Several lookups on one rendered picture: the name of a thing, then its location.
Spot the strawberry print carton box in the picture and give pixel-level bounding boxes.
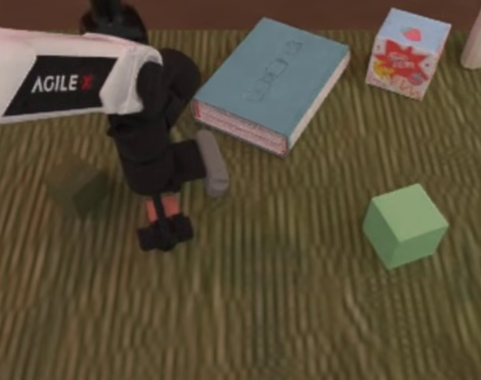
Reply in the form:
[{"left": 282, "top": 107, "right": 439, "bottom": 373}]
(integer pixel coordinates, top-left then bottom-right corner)
[{"left": 365, "top": 7, "right": 452, "bottom": 101}]

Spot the green woven mat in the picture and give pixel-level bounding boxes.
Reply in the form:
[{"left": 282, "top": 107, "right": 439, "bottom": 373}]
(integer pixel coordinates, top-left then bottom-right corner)
[{"left": 0, "top": 28, "right": 481, "bottom": 380}]

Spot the white cylindrical bottle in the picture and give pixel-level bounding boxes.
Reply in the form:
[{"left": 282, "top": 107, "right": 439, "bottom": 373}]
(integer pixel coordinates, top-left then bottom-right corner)
[{"left": 460, "top": 0, "right": 481, "bottom": 70}]

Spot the blue hardcover book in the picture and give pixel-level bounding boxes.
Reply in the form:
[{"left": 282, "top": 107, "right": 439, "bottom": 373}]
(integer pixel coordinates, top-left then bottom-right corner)
[{"left": 190, "top": 16, "right": 352, "bottom": 158}]

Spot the light green cube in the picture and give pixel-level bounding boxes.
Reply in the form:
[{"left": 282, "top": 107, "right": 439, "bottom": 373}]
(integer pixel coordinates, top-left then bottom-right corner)
[{"left": 361, "top": 183, "right": 450, "bottom": 271}]

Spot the small orange block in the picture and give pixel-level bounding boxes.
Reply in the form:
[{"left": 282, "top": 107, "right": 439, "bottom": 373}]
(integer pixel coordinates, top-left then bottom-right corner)
[{"left": 143, "top": 196, "right": 181, "bottom": 221}]

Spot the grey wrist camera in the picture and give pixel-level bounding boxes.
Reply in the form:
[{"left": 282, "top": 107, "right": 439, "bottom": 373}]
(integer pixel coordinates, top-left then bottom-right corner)
[{"left": 196, "top": 130, "right": 230, "bottom": 198}]

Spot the dark green cube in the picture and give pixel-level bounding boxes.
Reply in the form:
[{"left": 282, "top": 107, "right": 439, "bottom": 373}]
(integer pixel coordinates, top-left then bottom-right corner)
[{"left": 48, "top": 165, "right": 107, "bottom": 218}]

